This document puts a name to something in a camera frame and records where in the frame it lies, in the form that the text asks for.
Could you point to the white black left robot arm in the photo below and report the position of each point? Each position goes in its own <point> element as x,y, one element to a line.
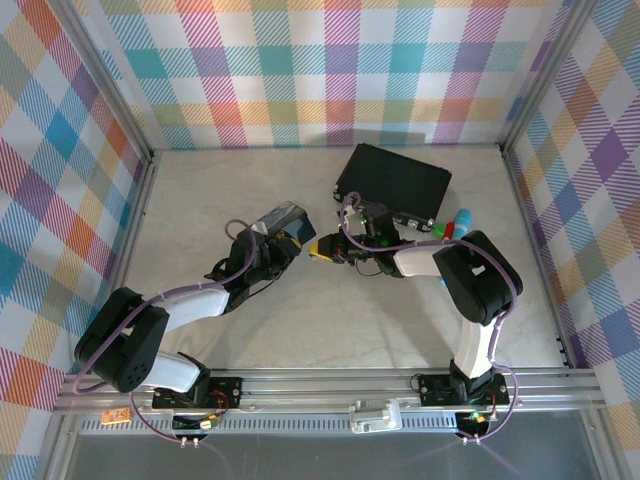
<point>145,340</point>

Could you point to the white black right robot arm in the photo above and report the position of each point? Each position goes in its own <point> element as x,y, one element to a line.
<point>475,280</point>

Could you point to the green wooden toy piece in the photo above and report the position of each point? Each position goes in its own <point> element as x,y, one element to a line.
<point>438,229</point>

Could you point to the black ribbed aluminium case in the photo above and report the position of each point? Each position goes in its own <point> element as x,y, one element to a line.
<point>395,180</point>

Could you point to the red wooden toy piece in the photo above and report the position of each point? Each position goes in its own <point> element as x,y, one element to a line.
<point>449,230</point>

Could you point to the blue toy microphone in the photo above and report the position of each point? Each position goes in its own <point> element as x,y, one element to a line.
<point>463,222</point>

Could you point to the orange tag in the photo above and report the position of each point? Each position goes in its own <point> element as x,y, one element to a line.
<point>115,416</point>

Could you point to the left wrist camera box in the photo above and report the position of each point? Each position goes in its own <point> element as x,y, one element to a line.
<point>245,252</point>

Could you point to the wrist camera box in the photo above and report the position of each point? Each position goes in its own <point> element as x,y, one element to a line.
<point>245,252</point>
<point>379,222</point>

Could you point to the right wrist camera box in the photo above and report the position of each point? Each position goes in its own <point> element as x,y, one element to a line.
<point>379,222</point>

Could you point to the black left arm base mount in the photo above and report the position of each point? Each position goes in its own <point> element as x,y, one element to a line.
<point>225,392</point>

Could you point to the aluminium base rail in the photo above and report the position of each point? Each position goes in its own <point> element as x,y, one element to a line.
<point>310,387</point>

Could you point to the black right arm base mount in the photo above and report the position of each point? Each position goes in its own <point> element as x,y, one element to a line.
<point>435,390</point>

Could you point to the silver metal bracket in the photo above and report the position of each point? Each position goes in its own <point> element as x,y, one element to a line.
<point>375,416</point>

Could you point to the aluminium frame post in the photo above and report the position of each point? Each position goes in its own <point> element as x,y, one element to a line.
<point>107,80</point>

